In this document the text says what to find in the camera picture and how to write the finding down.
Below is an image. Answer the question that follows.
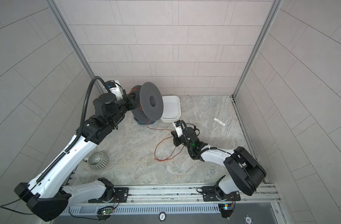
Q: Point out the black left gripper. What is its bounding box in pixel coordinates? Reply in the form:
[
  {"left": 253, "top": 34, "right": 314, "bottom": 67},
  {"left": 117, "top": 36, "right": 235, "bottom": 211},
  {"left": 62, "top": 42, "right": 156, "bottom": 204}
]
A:
[{"left": 106, "top": 91, "right": 136, "bottom": 129}]

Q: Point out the red cable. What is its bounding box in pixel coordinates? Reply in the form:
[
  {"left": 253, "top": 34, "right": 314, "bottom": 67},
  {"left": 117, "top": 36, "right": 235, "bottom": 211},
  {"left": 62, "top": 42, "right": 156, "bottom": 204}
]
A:
[{"left": 129, "top": 88, "right": 185, "bottom": 162}]

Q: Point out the grey perforated cable spool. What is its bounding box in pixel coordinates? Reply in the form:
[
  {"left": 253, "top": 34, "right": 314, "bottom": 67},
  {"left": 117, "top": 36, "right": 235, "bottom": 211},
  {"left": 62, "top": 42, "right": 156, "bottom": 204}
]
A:
[{"left": 130, "top": 82, "right": 164, "bottom": 124}]

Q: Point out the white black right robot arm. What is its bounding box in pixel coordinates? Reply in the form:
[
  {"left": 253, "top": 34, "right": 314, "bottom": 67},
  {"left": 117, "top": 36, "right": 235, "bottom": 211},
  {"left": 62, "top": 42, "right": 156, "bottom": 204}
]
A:
[{"left": 171, "top": 120, "right": 267, "bottom": 201}]

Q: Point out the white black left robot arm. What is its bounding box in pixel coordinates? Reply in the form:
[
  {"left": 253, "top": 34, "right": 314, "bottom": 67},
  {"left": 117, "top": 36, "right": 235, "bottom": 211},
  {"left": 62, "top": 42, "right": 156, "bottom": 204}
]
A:
[{"left": 14, "top": 76, "right": 137, "bottom": 222}]

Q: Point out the dark teal plastic tray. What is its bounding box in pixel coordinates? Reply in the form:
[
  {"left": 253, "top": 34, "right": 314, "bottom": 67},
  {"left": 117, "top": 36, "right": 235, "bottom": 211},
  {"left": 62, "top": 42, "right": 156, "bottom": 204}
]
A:
[{"left": 134, "top": 117, "right": 150, "bottom": 125}]

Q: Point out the white plastic tray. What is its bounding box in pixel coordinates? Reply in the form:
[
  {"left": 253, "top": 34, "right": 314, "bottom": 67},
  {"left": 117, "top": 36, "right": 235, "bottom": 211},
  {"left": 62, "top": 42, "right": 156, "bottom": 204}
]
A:
[{"left": 161, "top": 96, "right": 181, "bottom": 123}]

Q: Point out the white glue stick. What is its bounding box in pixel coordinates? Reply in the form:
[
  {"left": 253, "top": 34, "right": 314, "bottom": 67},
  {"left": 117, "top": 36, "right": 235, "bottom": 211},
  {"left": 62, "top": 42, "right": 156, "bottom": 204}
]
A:
[{"left": 214, "top": 118, "right": 226, "bottom": 127}]

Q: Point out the ribbed grey ceramic cup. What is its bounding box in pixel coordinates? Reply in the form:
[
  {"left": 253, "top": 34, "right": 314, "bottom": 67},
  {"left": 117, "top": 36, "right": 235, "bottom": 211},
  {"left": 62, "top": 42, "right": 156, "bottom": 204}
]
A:
[{"left": 83, "top": 152, "right": 109, "bottom": 170}]

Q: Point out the right green circuit board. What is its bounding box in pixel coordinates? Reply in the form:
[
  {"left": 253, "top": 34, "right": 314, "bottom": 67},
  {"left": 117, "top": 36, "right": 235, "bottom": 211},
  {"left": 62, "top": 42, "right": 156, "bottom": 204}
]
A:
[{"left": 218, "top": 203, "right": 234, "bottom": 218}]

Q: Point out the green circuit board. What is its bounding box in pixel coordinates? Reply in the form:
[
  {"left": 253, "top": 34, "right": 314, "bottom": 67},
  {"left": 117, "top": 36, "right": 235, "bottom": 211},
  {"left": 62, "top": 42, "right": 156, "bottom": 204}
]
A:
[
  {"left": 218, "top": 203, "right": 234, "bottom": 218},
  {"left": 97, "top": 206, "right": 114, "bottom": 216}
]

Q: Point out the left green circuit board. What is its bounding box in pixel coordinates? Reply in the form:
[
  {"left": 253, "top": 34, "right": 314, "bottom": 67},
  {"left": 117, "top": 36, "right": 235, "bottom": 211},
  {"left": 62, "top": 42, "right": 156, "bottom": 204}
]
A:
[{"left": 97, "top": 206, "right": 114, "bottom": 216}]

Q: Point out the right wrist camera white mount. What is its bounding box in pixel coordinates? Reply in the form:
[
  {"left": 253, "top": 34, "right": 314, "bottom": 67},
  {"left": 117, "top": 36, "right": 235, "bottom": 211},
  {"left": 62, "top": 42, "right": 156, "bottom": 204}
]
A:
[{"left": 173, "top": 120, "right": 183, "bottom": 138}]

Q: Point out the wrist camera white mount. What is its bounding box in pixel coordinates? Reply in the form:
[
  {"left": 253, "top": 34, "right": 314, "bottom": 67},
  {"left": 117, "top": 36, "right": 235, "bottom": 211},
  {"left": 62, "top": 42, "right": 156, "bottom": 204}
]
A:
[
  {"left": 173, "top": 120, "right": 183, "bottom": 138},
  {"left": 105, "top": 80, "right": 124, "bottom": 100}
]

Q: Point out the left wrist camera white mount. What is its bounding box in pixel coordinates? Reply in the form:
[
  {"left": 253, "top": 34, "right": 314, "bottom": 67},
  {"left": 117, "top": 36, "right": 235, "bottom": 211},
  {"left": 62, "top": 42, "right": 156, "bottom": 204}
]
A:
[{"left": 105, "top": 80, "right": 124, "bottom": 100}]

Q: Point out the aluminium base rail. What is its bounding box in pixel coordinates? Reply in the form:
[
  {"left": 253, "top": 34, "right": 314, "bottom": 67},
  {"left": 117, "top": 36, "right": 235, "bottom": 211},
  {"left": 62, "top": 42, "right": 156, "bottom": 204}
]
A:
[{"left": 61, "top": 184, "right": 281, "bottom": 218}]

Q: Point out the aluminium corner wall profile left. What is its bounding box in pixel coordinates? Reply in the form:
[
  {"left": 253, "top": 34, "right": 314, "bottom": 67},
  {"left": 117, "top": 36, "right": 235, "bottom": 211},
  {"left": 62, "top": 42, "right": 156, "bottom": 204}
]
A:
[{"left": 45, "top": 0, "right": 95, "bottom": 80}]

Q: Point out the aluminium corner wall profile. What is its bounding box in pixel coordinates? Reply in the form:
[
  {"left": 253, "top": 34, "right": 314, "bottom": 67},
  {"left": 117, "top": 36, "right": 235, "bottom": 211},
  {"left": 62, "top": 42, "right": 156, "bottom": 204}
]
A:
[
  {"left": 233, "top": 0, "right": 282, "bottom": 99},
  {"left": 45, "top": 0, "right": 95, "bottom": 80}
]

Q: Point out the aluminium corner wall profile right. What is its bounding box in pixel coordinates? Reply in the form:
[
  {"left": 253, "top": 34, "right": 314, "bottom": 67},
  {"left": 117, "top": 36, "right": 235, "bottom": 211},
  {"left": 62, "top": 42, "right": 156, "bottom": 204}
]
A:
[{"left": 233, "top": 0, "right": 282, "bottom": 99}]

